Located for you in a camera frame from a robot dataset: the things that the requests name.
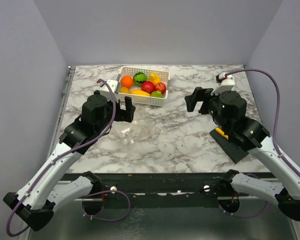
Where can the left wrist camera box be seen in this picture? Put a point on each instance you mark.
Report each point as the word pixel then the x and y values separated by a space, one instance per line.
pixel 109 88

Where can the yellow handled knife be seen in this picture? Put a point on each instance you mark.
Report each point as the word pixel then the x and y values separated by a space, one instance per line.
pixel 220 132

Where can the clear zip top bag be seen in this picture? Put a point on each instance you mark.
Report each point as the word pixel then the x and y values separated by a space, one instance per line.
pixel 134 133

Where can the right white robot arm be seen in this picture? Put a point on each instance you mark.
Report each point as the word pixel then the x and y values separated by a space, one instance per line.
pixel 228 111

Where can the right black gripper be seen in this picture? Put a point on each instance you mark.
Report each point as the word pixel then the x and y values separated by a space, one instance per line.
pixel 199 94

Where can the yellow orange toy lemon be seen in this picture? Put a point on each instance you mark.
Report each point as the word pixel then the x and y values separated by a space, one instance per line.
pixel 124 90

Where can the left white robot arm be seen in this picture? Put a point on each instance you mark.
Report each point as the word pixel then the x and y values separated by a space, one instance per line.
pixel 38 200

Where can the orange toy fruit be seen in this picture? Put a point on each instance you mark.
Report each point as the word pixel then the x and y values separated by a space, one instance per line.
pixel 127 81

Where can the red toy pomegranate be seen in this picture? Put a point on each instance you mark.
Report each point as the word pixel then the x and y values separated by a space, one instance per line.
pixel 148 87

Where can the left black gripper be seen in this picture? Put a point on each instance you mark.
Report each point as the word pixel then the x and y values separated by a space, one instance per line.
pixel 127 115

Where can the white perforated plastic basket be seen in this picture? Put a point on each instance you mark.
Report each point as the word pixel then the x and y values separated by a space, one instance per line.
pixel 141 99

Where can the red toy apple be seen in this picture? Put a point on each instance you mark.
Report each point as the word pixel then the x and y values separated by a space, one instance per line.
pixel 160 86

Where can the green toy watermelon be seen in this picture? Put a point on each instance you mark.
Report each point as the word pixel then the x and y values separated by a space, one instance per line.
pixel 139 78

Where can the yellow toy mango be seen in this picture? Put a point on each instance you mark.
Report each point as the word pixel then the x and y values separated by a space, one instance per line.
pixel 140 92

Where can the green toy pear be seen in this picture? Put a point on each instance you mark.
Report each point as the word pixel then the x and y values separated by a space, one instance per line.
pixel 157 94

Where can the yellow toy pear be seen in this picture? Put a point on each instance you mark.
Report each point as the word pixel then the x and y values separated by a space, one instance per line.
pixel 155 79

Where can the black cutting board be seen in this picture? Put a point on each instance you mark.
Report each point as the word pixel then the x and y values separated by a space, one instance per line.
pixel 235 153

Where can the black metal base rail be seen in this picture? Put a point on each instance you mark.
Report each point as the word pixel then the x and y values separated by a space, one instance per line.
pixel 161 190

